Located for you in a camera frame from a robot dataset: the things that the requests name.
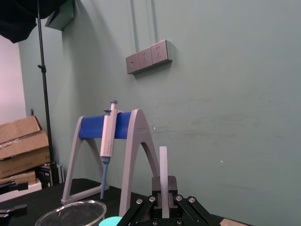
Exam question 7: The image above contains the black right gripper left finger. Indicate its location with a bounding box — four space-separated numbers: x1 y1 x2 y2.
119 176 163 226

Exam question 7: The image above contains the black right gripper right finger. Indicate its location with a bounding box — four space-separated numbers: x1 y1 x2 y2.
167 175 212 226

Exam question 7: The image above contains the translucent white stirring rod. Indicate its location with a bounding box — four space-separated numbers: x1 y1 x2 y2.
159 146 170 219

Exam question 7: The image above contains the teal round disc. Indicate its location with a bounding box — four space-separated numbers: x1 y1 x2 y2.
98 216 123 226

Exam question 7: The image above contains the grey pipette stand blue bar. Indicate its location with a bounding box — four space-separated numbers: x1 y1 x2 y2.
61 109 163 217

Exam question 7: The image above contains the clear glass dish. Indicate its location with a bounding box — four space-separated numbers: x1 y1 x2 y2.
35 200 107 226

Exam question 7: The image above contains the white pipette with blue tip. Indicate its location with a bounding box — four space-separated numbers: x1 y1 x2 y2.
99 99 119 201

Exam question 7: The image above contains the black equipment case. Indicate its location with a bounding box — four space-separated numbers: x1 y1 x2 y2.
36 161 65 189

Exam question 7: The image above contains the black table cloth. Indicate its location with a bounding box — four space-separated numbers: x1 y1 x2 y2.
0 178 224 226

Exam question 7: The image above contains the flat brown cardboard box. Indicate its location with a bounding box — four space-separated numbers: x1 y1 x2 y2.
0 170 37 189

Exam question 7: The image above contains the black metal clamp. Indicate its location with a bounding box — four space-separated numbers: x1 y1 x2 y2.
0 204 27 219
0 179 29 195

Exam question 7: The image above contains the large brown cardboard box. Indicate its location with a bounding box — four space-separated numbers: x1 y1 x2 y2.
0 115 52 179

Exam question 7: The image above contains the black light stand pole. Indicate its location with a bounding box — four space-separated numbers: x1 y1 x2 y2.
36 0 54 188

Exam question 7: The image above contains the grey wall socket panel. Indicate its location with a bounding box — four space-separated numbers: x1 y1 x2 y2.
125 39 174 75

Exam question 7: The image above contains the green wall conduit pipe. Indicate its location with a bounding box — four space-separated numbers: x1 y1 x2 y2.
150 0 157 46
131 0 139 54

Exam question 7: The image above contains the green wall-mounted box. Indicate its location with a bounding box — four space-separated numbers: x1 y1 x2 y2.
44 0 77 32

